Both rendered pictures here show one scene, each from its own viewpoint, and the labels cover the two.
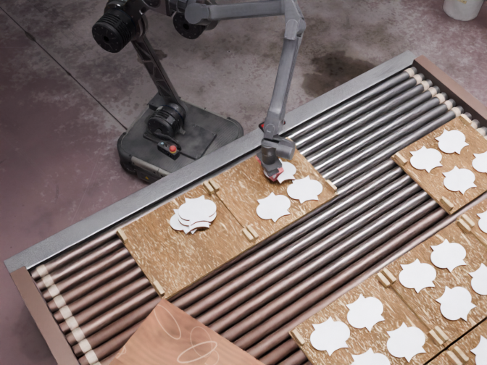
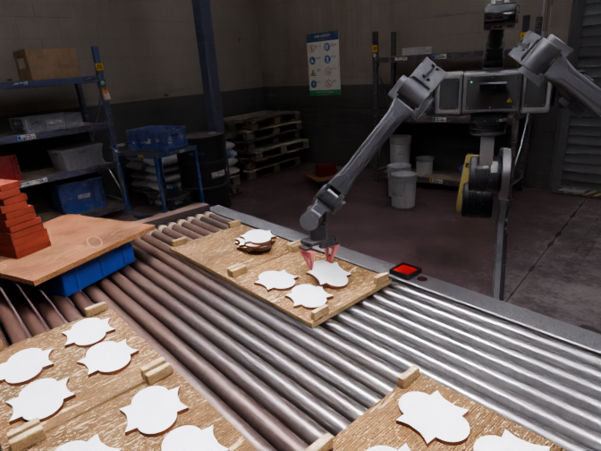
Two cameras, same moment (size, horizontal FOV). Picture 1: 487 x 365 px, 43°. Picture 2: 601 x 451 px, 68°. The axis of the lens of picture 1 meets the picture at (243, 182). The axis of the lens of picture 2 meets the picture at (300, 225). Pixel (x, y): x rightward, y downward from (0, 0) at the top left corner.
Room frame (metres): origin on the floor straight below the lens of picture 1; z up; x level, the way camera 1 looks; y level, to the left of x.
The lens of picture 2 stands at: (1.35, -1.42, 1.59)
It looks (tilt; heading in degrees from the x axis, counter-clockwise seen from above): 20 degrees down; 86
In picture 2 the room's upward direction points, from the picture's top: 4 degrees counter-clockwise
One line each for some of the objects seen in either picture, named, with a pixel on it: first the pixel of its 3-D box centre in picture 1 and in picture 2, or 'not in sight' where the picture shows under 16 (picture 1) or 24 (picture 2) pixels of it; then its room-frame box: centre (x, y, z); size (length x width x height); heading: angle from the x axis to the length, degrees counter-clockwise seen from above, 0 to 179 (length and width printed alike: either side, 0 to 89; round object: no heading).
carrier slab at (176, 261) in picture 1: (185, 238); (235, 248); (1.21, 0.21, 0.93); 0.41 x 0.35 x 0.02; 127
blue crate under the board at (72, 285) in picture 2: not in sight; (72, 259); (0.62, 0.15, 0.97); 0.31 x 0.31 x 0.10; 58
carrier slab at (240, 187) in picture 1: (272, 188); (307, 280); (1.46, -0.12, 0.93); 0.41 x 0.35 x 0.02; 127
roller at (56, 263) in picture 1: (248, 160); (350, 270); (1.62, -0.01, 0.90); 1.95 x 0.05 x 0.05; 127
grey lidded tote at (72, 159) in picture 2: not in sight; (76, 156); (-0.78, 3.85, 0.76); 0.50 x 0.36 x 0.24; 50
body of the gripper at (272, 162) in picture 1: (269, 156); (317, 233); (1.50, -0.10, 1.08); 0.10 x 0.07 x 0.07; 30
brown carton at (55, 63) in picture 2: not in sight; (47, 64); (-0.83, 3.80, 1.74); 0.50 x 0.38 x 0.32; 44
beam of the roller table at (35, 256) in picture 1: (238, 151); (363, 267); (1.67, 0.03, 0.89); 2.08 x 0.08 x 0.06; 127
